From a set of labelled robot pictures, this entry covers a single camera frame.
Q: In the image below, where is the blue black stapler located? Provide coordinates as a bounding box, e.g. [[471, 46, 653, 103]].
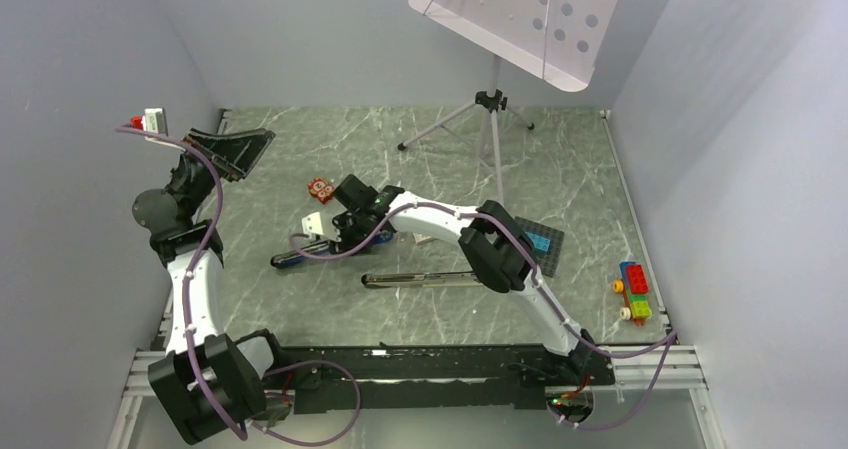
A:
[[269, 231, 394, 269]]

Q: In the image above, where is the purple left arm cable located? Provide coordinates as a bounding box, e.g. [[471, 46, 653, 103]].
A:
[[115, 124, 362, 449]]

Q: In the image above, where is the colourful lego toy car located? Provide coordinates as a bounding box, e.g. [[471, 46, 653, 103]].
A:
[[612, 261, 653, 326]]

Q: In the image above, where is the red cartoon eraser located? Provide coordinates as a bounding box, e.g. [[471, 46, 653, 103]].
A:
[[307, 177, 336, 204]]

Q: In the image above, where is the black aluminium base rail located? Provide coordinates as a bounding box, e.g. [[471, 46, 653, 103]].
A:
[[122, 343, 704, 415]]

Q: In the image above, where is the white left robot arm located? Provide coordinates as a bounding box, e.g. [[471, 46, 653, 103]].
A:
[[119, 126, 288, 445]]

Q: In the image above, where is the blue lego brick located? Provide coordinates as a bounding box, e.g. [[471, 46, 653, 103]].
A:
[[527, 232, 552, 254]]

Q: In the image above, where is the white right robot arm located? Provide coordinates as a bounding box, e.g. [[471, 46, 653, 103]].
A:
[[332, 174, 600, 385]]

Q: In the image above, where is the black silver stapler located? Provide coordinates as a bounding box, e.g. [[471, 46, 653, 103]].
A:
[[360, 271, 483, 289]]

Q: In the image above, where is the white perforated music stand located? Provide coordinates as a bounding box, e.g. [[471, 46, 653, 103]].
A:
[[408, 0, 619, 195]]

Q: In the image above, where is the dark grey lego baseplate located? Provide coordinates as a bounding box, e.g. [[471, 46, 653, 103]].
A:
[[515, 217, 565, 278]]

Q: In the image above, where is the white staple box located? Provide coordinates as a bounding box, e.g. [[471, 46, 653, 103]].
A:
[[413, 233, 432, 244]]

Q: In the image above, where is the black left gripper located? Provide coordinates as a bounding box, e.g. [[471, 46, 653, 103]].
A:
[[165, 129, 274, 221]]

